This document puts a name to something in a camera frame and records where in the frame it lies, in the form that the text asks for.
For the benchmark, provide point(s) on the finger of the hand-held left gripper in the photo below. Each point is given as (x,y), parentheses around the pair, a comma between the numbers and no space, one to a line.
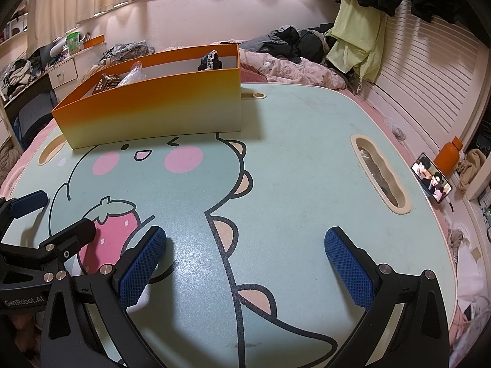
(28,203)
(73,236)

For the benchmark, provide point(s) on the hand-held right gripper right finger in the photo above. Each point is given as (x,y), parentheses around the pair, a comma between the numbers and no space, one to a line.
(349,268)

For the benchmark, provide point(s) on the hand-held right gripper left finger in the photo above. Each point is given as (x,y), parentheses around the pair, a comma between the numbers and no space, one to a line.
(142,266)

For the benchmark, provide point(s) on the orange gradient cardboard box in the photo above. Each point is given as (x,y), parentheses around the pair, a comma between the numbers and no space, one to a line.
(153,107)

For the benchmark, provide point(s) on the clear plastic wrap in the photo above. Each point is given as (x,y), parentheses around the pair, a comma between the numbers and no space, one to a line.
(132,73)

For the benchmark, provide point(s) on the pink bed sheet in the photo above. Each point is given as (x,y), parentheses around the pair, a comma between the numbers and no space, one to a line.
(23,165)

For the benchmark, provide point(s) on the brown fluffy cushion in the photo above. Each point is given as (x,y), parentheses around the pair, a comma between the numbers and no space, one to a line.
(5,159)

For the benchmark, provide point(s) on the smartphone with lit screen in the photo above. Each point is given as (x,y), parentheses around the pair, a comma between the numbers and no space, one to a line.
(431,180)

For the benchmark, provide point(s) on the clothes pile on desk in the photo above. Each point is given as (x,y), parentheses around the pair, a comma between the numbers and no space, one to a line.
(15,76)

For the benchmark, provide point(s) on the white desk with drawers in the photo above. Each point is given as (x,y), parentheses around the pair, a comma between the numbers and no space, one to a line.
(65,73)

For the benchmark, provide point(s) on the orange bottle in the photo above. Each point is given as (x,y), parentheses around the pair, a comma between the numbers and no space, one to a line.
(448,157)

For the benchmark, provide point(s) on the beige cloth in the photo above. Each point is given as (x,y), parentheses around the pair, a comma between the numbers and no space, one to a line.
(471,168)

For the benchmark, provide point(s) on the white cylindrical object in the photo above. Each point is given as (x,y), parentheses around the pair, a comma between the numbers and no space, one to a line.
(58,48)

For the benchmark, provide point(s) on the green lidded cup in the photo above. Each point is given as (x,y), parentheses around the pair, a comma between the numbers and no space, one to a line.
(73,44)

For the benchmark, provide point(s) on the flat orange box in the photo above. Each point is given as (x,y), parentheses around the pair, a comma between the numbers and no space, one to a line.
(94,41)

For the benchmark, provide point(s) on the patterned cloth pile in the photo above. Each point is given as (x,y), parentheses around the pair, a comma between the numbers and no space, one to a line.
(126,51)

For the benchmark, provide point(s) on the pink floral blanket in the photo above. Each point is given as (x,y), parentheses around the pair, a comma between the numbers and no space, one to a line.
(307,71)

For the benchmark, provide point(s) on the white slatted panel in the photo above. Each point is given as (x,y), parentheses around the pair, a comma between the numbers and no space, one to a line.
(422,65)

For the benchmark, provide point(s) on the black white patterned item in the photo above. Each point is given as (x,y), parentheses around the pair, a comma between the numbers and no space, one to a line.
(210,61)

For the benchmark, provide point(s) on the red pillow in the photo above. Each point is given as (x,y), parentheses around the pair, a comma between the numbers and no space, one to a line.
(250,72)

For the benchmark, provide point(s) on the yellow-green hanging garment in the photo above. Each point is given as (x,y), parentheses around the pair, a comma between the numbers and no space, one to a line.
(356,42)

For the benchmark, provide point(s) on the pile of dark clothes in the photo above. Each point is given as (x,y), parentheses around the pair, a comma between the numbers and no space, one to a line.
(291,42)

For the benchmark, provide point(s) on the white wall shelf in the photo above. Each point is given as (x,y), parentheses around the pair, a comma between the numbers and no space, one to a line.
(15,25)

